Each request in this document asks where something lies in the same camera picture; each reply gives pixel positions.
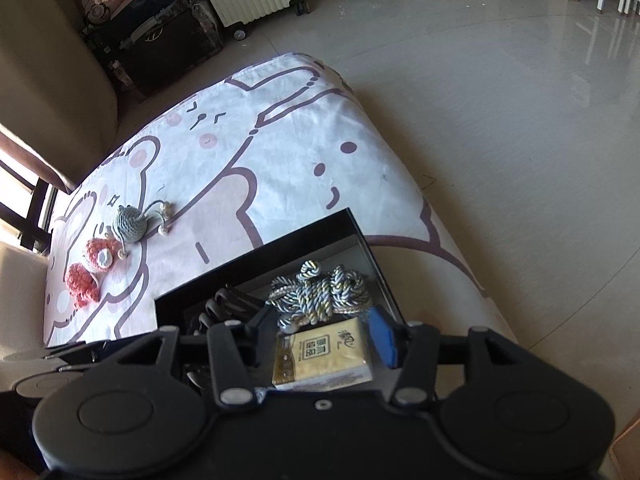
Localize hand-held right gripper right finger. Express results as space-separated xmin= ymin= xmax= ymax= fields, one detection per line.
xmin=369 ymin=305 xmax=531 ymax=407

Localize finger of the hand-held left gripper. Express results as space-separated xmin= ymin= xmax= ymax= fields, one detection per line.
xmin=42 ymin=340 xmax=114 ymax=367

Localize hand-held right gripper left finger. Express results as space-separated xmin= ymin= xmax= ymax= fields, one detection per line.
xmin=107 ymin=310 xmax=279 ymax=407

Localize black hair claw clip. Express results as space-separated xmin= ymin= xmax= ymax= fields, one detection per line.
xmin=182 ymin=284 xmax=267 ymax=392

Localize yellow tissue packet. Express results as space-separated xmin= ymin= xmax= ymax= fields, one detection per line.
xmin=271 ymin=316 xmax=376 ymax=391

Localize grey white braided rope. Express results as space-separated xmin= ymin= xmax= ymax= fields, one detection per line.
xmin=265 ymin=259 xmax=374 ymax=334

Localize black cardboard box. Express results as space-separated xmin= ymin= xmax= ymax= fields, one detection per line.
xmin=153 ymin=207 xmax=409 ymax=397

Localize pink crochet octopus toy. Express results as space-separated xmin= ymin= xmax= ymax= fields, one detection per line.
xmin=63 ymin=261 xmax=104 ymax=311

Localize beige padded board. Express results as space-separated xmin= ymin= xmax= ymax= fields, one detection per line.
xmin=0 ymin=240 xmax=52 ymax=362

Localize pink white crochet toy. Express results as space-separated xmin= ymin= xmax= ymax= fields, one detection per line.
xmin=81 ymin=225 xmax=129 ymax=274

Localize blue grey crochet toy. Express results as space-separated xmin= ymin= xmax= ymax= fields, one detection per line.
xmin=110 ymin=199 xmax=174 ymax=246

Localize bear printed blanket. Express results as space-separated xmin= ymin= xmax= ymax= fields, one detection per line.
xmin=42 ymin=52 xmax=519 ymax=349

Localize brown curtain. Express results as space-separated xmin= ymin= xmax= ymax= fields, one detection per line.
xmin=0 ymin=122 xmax=77 ymax=195

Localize beige curtain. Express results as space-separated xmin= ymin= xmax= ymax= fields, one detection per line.
xmin=0 ymin=0 xmax=119 ymax=187

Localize black storage trunk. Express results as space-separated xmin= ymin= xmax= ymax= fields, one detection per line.
xmin=116 ymin=6 xmax=224 ymax=97

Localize dark window frame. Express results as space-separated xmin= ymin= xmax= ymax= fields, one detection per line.
xmin=0 ymin=160 xmax=57 ymax=253

